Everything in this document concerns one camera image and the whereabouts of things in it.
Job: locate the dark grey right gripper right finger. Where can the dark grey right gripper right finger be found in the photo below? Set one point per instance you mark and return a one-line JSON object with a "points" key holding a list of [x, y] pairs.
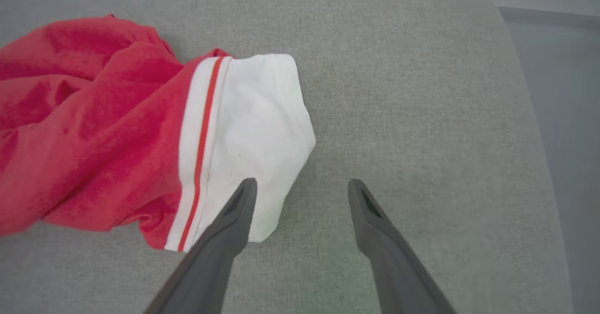
{"points": [[393, 267]]}

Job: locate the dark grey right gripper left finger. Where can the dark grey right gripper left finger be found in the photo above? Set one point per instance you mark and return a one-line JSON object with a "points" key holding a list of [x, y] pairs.
{"points": [[211, 257]]}

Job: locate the red and white garment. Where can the red and white garment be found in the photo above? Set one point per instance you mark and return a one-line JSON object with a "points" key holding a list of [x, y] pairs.
{"points": [[93, 117]]}

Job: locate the grey fabric sofa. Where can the grey fabric sofa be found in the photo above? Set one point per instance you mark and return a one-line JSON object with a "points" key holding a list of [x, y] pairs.
{"points": [[422, 117]]}

